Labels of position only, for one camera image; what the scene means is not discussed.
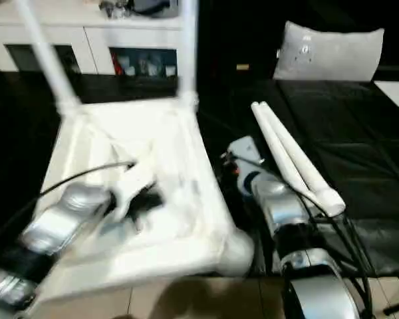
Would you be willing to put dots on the white plastic table top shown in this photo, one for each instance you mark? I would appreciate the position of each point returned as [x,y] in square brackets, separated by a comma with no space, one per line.
[169,149]

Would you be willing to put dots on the white plastic table leg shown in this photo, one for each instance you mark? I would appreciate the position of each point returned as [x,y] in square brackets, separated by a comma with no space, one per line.
[50,60]
[306,166]
[272,139]
[187,50]

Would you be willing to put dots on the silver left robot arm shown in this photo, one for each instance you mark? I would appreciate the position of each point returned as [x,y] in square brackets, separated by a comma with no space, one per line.
[53,226]

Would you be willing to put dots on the black table mat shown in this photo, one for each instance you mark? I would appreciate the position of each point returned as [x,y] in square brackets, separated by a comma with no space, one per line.
[352,133]

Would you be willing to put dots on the black box with gold label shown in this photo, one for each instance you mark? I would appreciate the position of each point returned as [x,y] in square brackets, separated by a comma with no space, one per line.
[236,33]

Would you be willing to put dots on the grey cushion with metal fittings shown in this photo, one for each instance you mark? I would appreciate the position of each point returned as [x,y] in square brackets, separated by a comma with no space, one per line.
[336,53]

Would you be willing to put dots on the white glass-door cabinet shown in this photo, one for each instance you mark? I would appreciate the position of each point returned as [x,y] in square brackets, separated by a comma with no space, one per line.
[96,40]

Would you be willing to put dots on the white flat board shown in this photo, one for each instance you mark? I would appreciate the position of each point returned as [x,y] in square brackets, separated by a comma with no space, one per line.
[397,96]

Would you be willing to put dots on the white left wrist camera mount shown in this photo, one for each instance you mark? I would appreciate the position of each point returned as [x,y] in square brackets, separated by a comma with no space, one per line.
[133,186]

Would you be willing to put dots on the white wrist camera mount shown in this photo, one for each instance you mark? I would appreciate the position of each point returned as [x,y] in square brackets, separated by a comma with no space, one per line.
[247,149]
[133,186]

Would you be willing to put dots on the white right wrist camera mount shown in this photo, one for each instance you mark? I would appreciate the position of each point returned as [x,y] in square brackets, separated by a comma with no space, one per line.
[247,149]

